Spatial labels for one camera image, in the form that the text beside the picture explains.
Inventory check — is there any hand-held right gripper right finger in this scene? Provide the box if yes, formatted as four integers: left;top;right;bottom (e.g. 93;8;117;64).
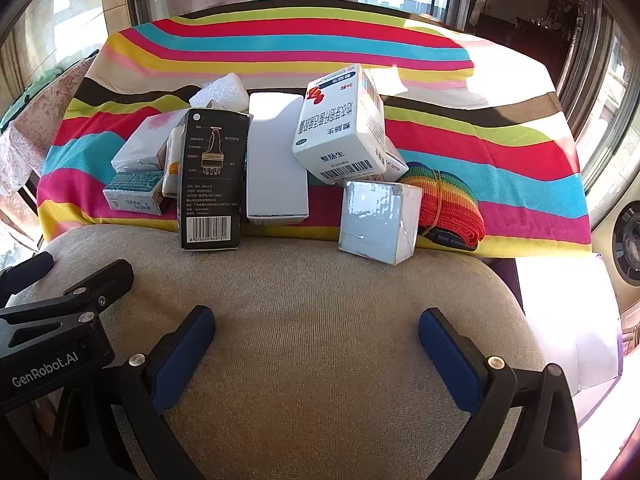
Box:
418;307;583;480

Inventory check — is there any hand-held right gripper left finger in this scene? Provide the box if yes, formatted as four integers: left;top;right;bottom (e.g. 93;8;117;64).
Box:
49;305;217;480

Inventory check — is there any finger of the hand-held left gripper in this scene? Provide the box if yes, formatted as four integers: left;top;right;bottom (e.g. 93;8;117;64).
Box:
0;259;135;333
0;251;55;306

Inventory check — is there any small teal white box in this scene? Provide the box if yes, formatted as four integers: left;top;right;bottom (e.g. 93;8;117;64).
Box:
103;170;166;217

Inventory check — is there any pale pink white box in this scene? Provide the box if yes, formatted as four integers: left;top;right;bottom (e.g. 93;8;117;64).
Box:
111;109;191;172

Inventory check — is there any black barcode box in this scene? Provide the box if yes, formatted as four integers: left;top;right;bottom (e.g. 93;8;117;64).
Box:
179;108;251;252

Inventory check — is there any taped white cube box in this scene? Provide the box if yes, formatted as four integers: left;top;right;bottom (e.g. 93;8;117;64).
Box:
338;180;424;267

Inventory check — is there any rainbow luggage strap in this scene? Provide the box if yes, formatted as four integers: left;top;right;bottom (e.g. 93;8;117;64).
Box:
400;161;486;253

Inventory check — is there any tall plain white box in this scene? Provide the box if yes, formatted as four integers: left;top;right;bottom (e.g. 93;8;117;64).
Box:
246;92;310;226

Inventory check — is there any large white medicine box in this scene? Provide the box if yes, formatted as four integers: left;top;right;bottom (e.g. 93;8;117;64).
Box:
292;64;387;186

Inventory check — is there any white box orange mark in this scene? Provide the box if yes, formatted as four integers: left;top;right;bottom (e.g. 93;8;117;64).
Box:
162;127;187;198

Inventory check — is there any beige seat cushion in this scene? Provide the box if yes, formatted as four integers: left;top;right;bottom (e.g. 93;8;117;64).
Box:
5;222;548;480

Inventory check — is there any floral pink cloth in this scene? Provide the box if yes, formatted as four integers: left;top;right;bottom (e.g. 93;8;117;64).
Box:
0;60;101;241

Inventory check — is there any small white red-label box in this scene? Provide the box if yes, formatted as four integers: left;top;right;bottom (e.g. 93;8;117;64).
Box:
372;135;410;183

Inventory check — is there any silver washing machine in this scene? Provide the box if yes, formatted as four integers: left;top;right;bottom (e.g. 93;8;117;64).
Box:
590;195;640;321

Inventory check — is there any white foam block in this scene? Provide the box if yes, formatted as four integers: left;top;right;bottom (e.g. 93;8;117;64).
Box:
189;73;250;112

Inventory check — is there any striped colourful blanket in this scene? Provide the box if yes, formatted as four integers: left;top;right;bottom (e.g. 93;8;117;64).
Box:
36;2;593;261

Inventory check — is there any dark wooden cabinet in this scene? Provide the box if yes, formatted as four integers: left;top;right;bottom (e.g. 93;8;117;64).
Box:
470;0;586;81

